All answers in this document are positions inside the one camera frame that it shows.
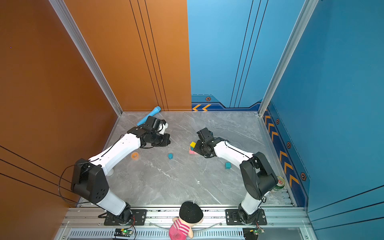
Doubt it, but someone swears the teal cube block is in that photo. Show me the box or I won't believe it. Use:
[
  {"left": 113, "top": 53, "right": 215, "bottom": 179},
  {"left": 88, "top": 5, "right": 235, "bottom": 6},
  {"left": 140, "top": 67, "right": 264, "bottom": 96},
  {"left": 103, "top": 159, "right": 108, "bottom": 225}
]
[{"left": 225, "top": 162, "right": 232, "bottom": 170}]

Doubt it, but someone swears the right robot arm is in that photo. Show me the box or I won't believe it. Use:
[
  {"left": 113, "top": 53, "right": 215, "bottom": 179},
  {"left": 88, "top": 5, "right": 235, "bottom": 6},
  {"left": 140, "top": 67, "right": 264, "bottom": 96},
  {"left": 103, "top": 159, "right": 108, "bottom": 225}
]
[{"left": 194, "top": 128, "right": 278, "bottom": 226}]

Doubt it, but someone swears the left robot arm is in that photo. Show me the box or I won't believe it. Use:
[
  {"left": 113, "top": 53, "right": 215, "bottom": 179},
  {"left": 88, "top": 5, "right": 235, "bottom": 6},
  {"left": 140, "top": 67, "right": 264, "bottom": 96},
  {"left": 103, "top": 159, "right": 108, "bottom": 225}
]
[{"left": 71, "top": 116, "right": 171, "bottom": 224}]

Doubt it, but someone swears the blue toy microphone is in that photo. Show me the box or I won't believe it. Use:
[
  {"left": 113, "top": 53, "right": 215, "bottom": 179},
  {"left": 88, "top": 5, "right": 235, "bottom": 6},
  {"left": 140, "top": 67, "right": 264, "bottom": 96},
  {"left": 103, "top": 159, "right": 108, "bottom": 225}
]
[{"left": 137, "top": 106, "right": 162, "bottom": 126}]

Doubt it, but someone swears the orange tape roll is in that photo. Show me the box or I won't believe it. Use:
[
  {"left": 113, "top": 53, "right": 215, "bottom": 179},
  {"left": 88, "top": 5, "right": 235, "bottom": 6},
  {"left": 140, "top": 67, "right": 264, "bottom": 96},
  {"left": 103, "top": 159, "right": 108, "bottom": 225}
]
[{"left": 131, "top": 152, "right": 140, "bottom": 161}]

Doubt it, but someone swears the green cap white bottle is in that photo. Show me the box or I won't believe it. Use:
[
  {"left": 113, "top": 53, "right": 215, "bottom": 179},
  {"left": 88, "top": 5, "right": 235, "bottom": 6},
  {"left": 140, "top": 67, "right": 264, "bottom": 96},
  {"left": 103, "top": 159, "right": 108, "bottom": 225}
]
[{"left": 106, "top": 169, "right": 114, "bottom": 177}]

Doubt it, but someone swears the doll with black hat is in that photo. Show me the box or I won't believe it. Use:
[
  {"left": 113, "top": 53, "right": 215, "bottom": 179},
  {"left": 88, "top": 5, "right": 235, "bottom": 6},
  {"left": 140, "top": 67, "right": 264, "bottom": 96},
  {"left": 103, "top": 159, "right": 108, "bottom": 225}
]
[{"left": 169, "top": 201, "right": 204, "bottom": 240}]

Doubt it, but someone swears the green beverage can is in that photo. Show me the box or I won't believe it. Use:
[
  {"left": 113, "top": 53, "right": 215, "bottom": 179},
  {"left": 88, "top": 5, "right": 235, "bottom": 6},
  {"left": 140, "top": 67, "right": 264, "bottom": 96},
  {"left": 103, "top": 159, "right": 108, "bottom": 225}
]
[{"left": 273, "top": 176, "right": 286, "bottom": 191}]

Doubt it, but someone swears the right small circuit board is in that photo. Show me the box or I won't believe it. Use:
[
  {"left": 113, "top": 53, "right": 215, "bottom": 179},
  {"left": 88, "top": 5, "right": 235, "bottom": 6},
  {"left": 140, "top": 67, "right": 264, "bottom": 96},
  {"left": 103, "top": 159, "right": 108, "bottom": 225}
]
[{"left": 253, "top": 229, "right": 265, "bottom": 236}]

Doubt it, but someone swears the green circuit board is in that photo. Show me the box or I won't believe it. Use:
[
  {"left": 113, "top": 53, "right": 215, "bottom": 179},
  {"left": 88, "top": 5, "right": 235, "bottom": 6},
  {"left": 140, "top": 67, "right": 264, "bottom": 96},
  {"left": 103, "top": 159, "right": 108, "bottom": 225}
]
[{"left": 114, "top": 228, "right": 135, "bottom": 240}]

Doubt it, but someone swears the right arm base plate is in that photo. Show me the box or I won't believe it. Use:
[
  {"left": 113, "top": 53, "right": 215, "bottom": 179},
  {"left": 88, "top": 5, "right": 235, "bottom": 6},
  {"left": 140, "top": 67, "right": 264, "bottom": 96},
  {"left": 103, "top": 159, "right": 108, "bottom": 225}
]
[{"left": 226, "top": 209, "right": 268, "bottom": 226}]

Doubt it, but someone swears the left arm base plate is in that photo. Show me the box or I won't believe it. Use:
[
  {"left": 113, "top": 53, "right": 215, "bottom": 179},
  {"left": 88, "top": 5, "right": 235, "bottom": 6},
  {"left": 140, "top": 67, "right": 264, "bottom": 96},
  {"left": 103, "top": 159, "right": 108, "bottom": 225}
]
[{"left": 104, "top": 209, "right": 147, "bottom": 226}]

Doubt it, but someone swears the aluminium front rail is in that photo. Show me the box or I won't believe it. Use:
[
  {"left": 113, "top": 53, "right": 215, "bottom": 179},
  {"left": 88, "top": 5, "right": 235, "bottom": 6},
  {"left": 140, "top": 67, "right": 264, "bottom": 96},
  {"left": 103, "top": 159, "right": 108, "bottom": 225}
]
[{"left": 54, "top": 203, "right": 317, "bottom": 240}]

